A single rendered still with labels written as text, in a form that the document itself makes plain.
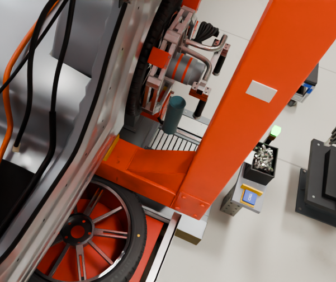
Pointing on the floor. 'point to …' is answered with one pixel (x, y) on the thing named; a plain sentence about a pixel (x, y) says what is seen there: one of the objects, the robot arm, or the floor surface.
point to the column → (227, 206)
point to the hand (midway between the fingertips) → (329, 142)
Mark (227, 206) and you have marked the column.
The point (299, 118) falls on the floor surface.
